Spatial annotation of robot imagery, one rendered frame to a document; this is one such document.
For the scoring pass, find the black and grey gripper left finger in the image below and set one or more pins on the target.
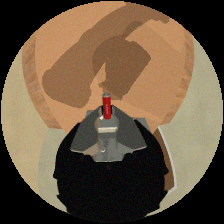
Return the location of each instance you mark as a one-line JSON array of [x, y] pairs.
[[81, 140]]

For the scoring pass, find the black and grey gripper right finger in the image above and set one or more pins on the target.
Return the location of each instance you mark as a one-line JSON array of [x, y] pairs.
[[133, 137]]

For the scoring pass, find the red aa battery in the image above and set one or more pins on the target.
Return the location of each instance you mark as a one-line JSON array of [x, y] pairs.
[[106, 105]]

